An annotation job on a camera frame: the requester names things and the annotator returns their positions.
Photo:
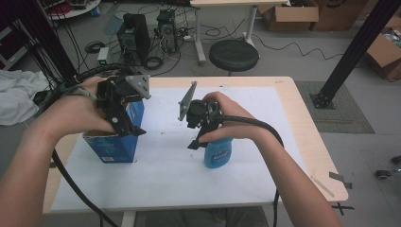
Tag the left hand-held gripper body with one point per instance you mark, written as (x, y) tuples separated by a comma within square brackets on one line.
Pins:
[(117, 100)]

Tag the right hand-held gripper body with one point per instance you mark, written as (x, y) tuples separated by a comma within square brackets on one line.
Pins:
[(196, 112)]

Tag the blue cardboard box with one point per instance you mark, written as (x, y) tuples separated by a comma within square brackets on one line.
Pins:
[(116, 148)]

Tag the blue plastic bottle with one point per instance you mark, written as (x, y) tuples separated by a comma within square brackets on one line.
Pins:
[(217, 154)]

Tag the person's right hand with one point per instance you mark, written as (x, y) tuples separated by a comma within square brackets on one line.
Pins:
[(235, 121)]

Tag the person's left hand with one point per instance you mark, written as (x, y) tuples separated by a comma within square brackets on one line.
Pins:
[(75, 110)]

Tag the white table sheet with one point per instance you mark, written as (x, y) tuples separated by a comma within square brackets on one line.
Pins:
[(176, 179)]

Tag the small white power box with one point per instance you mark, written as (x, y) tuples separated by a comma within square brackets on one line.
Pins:
[(102, 56)]

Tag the black computer tower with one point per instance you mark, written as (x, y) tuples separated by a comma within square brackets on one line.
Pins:
[(135, 38)]

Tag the black round stool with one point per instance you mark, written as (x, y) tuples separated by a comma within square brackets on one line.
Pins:
[(234, 56)]

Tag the white desk with metal legs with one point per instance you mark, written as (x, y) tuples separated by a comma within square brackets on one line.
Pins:
[(201, 34)]

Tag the grey computer tower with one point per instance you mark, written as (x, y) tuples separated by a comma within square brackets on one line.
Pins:
[(167, 30)]

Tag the round white table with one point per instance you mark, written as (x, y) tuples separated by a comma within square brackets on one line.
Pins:
[(75, 9)]

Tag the white cloth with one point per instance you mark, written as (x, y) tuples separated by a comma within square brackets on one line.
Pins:
[(17, 94)]

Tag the thin wooden stick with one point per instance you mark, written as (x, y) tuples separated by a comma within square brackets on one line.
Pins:
[(322, 186)]

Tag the open cardboard box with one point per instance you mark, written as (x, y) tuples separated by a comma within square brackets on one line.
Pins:
[(290, 15)]

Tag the grey tape strip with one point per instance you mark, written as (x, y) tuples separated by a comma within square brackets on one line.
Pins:
[(339, 178)]

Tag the grey floor mat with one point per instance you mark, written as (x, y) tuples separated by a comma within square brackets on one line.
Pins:
[(346, 121)]

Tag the black tape cross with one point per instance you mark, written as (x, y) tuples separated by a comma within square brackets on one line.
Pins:
[(342, 208)]

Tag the large cardboard box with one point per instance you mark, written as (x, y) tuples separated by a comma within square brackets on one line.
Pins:
[(337, 14)]

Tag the black caster wheel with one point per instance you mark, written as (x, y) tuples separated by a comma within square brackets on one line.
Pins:
[(382, 173)]

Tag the cardboard box with contents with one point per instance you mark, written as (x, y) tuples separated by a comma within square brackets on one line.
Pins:
[(384, 55)]

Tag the black metal stand post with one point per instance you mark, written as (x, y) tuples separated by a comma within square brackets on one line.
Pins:
[(356, 50)]

